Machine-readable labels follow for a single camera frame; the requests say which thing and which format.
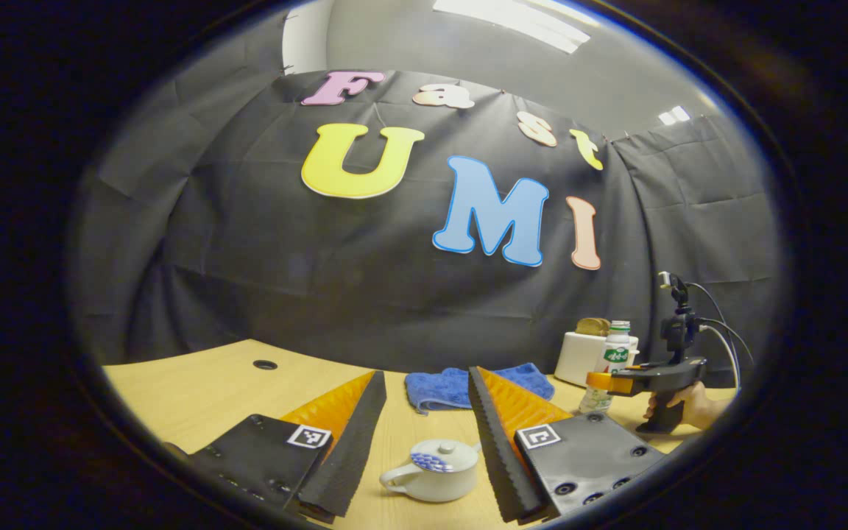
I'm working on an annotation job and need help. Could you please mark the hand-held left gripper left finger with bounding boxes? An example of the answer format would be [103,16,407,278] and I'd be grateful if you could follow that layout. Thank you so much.
[165,370,388,524]

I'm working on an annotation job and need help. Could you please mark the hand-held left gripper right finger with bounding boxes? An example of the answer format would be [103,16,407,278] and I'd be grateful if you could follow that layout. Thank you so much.
[467,366,667,524]

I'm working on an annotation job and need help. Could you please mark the white water bottle green label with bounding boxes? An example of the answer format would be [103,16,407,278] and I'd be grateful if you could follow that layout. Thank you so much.
[579,320,632,415]

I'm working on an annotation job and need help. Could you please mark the white teacup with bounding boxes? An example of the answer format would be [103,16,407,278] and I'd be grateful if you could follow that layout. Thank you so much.
[380,439,483,504]

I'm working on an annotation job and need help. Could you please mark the white toaster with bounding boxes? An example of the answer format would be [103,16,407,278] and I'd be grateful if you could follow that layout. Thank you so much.
[554,331,640,388]

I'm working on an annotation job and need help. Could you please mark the blue towel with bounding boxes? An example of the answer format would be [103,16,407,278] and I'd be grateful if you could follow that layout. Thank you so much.
[404,361,556,415]

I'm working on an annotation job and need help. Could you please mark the black backdrop cloth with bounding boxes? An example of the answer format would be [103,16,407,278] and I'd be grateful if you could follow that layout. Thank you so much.
[69,69,787,389]

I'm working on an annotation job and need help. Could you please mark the long ceiling light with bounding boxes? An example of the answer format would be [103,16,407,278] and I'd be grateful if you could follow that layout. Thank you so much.
[431,0,592,54]

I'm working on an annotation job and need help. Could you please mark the white cable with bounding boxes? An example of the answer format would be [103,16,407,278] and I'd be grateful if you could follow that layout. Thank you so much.
[699,323,743,389]

